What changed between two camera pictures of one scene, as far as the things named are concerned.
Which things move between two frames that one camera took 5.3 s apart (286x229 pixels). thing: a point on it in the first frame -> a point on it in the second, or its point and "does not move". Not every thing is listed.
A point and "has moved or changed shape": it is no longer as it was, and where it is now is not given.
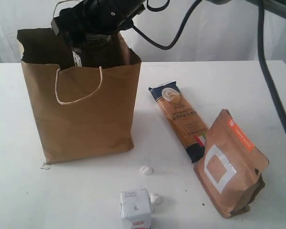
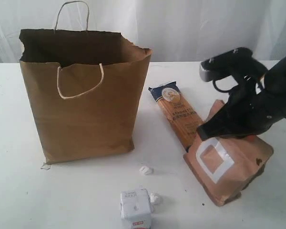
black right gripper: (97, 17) -> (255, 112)
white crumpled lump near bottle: (153, 195) does not move
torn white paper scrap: (45, 166) does not move
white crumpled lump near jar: (146, 171) does not move
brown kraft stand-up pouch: (230, 171) has moved or changed shape
